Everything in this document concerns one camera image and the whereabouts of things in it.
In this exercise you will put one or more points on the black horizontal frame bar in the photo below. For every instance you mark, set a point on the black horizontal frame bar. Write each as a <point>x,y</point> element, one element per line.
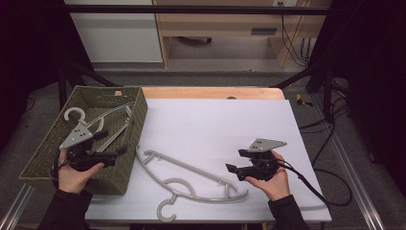
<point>191,9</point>

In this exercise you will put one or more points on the person's left hand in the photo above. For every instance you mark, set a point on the person's left hand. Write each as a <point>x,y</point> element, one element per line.
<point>75,182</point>

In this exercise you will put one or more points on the light wooden desk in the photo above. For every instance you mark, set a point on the light wooden desk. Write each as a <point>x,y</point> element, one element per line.
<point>217,24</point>

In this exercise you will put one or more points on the yellow and black small item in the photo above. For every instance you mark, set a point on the yellow and black small item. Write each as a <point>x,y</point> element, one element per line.
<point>300,99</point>

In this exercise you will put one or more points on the black curtain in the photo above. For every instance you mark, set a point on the black curtain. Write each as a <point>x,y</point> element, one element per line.
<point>28,48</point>
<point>373,64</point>

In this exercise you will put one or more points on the person's right hand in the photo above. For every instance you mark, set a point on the person's right hand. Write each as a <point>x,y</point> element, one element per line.
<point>276,188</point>

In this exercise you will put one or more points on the white cabinet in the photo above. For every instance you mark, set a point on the white cabinet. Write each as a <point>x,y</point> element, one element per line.
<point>118,38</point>

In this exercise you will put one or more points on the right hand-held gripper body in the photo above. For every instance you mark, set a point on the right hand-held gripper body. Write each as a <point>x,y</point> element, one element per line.
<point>266,145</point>

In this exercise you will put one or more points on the grey plastic clothes hanger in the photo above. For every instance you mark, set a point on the grey plastic clothes hanger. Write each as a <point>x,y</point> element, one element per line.
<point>75,109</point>
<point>220,200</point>
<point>111,136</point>

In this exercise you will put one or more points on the green woven basket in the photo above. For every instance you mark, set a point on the green woven basket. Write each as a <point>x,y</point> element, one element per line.
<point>48,153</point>

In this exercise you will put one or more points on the aluminium rail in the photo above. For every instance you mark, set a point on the aluminium rail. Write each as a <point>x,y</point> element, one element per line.
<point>360,191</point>
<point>16,207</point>

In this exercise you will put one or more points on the black metal frame strut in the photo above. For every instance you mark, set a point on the black metal frame strut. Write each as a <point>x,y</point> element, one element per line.
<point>327,92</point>
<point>62,86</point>

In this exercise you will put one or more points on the white board sheet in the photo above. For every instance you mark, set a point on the white board sheet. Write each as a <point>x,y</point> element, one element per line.
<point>207,127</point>

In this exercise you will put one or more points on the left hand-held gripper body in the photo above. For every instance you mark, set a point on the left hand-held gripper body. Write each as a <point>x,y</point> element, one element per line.
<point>76,135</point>

